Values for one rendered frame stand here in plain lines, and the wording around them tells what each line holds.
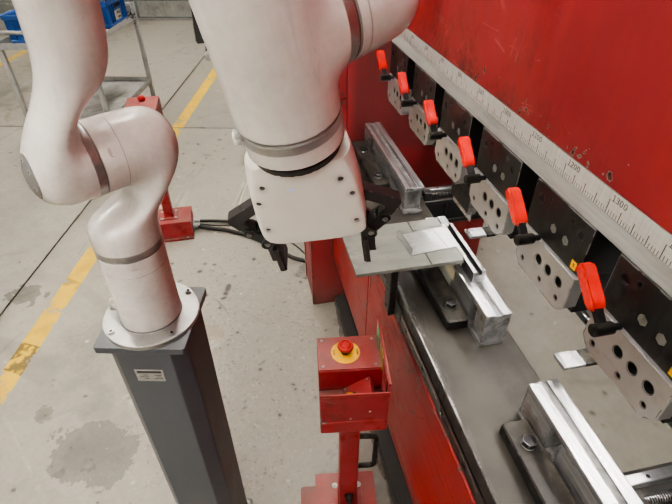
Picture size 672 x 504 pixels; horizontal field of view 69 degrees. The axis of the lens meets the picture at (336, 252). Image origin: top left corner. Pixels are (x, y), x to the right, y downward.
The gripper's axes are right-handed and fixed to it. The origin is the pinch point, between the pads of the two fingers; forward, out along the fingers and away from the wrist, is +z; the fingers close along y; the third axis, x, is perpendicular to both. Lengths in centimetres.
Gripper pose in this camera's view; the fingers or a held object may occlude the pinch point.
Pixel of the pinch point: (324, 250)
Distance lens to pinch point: 52.6
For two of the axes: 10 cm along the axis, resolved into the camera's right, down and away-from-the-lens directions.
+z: 1.4, 5.9, 8.0
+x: -0.4, -8.0, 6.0
